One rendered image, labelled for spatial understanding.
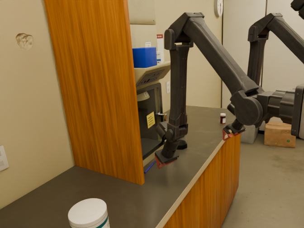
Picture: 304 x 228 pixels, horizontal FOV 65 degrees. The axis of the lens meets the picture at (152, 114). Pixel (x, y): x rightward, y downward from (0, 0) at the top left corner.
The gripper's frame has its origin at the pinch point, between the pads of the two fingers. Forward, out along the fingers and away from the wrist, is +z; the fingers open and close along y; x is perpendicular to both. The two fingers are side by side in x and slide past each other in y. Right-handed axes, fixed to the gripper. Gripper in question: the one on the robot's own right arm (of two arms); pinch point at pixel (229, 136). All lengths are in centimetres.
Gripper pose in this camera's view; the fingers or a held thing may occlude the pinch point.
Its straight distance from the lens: 150.1
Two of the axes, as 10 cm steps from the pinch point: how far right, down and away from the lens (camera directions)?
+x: 5.3, 6.6, -5.3
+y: -8.2, 2.3, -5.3
